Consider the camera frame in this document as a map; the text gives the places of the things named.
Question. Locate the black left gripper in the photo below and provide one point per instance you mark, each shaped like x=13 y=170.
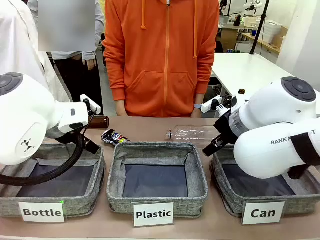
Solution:
x=92 y=147

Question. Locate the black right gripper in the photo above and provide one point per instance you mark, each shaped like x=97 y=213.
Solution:
x=226 y=128

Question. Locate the clear crushed plastic bottle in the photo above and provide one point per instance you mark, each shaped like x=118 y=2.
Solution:
x=190 y=133

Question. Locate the orange-sleeved left forearm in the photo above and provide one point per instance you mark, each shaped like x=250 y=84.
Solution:
x=203 y=80

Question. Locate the orange-sleeved right forearm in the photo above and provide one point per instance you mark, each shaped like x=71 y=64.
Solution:
x=117 y=82

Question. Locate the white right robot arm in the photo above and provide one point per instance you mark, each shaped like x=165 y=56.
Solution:
x=262 y=155

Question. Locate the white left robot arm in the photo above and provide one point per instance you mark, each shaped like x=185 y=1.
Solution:
x=25 y=112

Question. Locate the crushed dark blue can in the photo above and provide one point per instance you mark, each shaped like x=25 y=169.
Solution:
x=113 y=137

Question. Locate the grey fabric basket, can label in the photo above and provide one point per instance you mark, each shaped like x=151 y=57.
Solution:
x=225 y=185

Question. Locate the grey fabric basket, bottle label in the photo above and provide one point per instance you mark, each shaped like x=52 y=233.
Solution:
x=82 y=202

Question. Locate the grey fabric basket, plastic label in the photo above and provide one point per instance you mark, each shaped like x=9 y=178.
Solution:
x=155 y=150

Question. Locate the white Can label sign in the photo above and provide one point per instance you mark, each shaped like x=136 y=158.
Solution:
x=263 y=213

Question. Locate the orange person's left hand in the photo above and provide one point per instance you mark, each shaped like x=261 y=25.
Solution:
x=195 y=113

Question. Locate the orange person's right hand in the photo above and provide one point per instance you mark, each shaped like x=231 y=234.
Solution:
x=120 y=108

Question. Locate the grey person's left hand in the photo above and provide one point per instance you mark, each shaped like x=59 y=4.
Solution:
x=91 y=64

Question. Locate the light blue wristband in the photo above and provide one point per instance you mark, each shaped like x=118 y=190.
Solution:
x=197 y=106

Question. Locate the person in grey shirt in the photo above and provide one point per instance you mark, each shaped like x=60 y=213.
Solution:
x=75 y=77

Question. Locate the white Bottle label sign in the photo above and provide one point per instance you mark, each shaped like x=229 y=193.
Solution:
x=41 y=212

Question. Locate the white background table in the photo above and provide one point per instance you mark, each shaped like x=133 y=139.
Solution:
x=245 y=67

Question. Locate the white Plastic label sign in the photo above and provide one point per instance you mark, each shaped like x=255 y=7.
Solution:
x=153 y=214

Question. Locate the person in orange hoodie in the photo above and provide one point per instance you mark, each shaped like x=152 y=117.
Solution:
x=160 y=57

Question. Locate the light wooden workbench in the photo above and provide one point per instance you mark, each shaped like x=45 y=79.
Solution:
x=265 y=45

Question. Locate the cardboard box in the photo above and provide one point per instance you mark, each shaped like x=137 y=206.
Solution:
x=281 y=37

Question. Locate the white plastic storage crate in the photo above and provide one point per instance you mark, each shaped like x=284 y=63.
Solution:
x=272 y=31

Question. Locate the black tripod pole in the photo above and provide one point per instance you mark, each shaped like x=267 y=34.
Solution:
x=260 y=25

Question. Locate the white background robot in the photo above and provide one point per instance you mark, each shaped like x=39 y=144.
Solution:
x=255 y=3

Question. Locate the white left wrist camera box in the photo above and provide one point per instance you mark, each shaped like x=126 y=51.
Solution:
x=93 y=106

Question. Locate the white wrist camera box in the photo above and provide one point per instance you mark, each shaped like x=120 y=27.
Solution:
x=208 y=106
x=93 y=106

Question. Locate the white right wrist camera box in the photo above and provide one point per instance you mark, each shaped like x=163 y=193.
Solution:
x=208 y=106

